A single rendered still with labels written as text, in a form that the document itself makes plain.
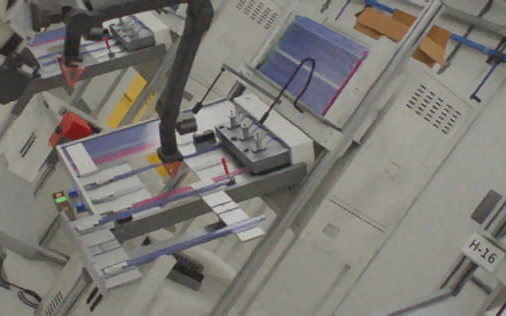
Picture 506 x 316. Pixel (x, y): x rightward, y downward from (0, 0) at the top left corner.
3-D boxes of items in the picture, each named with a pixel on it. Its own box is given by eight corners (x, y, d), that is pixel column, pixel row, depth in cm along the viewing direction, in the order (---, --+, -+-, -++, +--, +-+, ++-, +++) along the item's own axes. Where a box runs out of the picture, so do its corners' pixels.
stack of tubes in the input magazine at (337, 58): (321, 115, 276) (369, 47, 273) (257, 70, 320) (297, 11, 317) (346, 132, 282) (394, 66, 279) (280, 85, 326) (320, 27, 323)
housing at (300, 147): (295, 183, 281) (290, 146, 275) (237, 131, 323) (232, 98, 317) (316, 176, 283) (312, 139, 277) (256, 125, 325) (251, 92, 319)
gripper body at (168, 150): (174, 147, 287) (172, 128, 283) (184, 160, 278) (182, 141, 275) (156, 152, 285) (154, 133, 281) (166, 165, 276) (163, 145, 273)
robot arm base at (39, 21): (25, -7, 238) (33, 3, 228) (53, -9, 241) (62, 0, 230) (27, 23, 242) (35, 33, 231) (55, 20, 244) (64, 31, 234)
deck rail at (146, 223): (106, 247, 262) (102, 230, 259) (104, 244, 263) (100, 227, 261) (308, 179, 280) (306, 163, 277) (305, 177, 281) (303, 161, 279)
